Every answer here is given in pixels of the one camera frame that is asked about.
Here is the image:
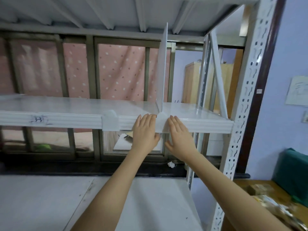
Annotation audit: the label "person's left forearm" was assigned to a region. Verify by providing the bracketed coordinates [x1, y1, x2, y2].
[70, 146, 151, 231]

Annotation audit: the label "white paper sign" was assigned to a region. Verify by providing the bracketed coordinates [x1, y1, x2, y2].
[285, 75, 308, 107]

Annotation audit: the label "person's right forearm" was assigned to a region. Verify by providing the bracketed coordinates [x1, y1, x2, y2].
[183, 151, 296, 231]

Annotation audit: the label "white divider clip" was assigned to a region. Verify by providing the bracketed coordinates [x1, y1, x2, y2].
[102, 110, 120, 132]

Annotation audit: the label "small brown box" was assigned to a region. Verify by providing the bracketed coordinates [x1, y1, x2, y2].
[247, 183, 275, 196]

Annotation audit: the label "person's right hand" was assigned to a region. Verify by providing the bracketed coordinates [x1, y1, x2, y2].
[165, 115, 198, 161]

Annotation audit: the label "white metal shelving rack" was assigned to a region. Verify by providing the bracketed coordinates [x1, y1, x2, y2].
[0, 0, 288, 231]

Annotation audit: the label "pink dotted curtain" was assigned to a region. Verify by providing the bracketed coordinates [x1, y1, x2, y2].
[0, 38, 173, 104]

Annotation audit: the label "metal window frame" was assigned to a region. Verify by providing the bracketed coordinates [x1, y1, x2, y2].
[0, 24, 246, 161]

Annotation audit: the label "flat cardboard pieces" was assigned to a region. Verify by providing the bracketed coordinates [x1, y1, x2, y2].
[119, 133, 134, 145]

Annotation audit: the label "person's left hand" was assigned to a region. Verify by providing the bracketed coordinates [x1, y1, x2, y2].
[131, 114, 161, 154]

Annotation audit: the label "teal green bag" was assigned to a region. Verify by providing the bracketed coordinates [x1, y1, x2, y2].
[273, 148, 308, 205]

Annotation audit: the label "pile of assorted packets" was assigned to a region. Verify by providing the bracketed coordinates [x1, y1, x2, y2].
[254, 194, 308, 230]

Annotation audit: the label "light wooden wardrobe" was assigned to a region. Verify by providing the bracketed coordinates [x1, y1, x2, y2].
[182, 49, 244, 116]

